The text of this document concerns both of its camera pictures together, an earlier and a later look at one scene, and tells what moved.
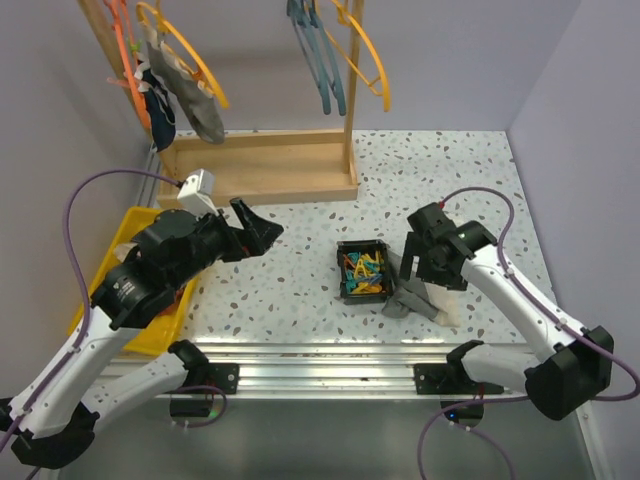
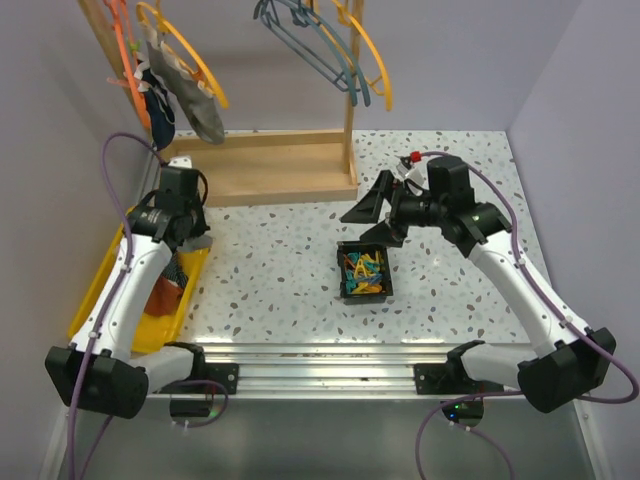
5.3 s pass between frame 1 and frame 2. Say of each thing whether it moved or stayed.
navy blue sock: stayed
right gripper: moved
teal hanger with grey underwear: moved
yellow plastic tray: stayed
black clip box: stayed
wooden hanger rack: stayed
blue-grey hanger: moved
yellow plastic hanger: stayed
